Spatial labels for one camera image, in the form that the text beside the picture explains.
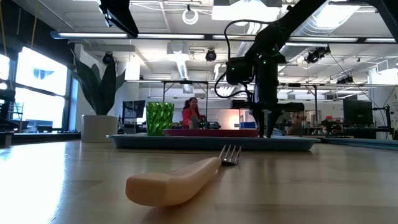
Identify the dark chair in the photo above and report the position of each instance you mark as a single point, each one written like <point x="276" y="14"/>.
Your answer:
<point x="7" y="109"/>

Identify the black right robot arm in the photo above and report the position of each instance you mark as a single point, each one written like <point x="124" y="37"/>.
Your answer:
<point x="280" y="31"/>

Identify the blue-grey tray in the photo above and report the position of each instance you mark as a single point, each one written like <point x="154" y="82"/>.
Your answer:
<point x="211" y="143"/>

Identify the green textured cup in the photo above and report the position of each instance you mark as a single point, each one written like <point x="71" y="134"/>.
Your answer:
<point x="159" y="118"/>

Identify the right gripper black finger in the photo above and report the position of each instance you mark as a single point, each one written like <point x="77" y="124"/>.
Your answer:
<point x="260" y="121"/>
<point x="271" y="121"/>

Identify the black round ceiling camera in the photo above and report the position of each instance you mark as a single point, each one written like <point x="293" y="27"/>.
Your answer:
<point x="108" y="58"/>
<point x="211" y="55"/>

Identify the white plant pot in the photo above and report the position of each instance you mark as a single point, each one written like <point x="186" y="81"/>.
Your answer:
<point x="99" y="129"/>

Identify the pink plate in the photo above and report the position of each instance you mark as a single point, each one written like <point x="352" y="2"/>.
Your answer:
<point x="211" y="133"/>

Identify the black aluminium table frame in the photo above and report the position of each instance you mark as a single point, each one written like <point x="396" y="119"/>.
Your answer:
<point x="46" y="137"/>

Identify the person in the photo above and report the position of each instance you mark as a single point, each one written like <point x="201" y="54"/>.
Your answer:
<point x="295" y="123"/>
<point x="190" y="113"/>

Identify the black ceiling camera cluster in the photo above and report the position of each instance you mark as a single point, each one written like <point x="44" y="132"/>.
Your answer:
<point x="315" y="55"/>

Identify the white ceiling duct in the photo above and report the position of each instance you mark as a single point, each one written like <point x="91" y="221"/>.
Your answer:
<point x="178" y="59"/>

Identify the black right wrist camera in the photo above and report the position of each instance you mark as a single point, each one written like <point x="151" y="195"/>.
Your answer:
<point x="239" y="71"/>

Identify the white ceiling light panel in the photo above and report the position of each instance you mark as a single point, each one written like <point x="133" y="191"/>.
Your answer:
<point x="245" y="12"/>

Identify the black overhead light bar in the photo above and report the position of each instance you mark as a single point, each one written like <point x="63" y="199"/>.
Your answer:
<point x="208" y="36"/>

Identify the black monitor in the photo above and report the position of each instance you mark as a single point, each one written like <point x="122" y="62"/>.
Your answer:
<point x="133" y="109"/>
<point x="357" y="112"/>

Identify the green leafy plant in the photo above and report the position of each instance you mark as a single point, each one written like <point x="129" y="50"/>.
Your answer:
<point x="99" y="90"/>

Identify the black workstation frame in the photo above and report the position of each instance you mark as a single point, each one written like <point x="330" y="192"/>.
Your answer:
<point x="315" y="102"/>
<point x="163" y="99"/>

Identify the blue storage bin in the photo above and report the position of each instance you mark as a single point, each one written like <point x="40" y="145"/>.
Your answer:
<point x="247" y="125"/>

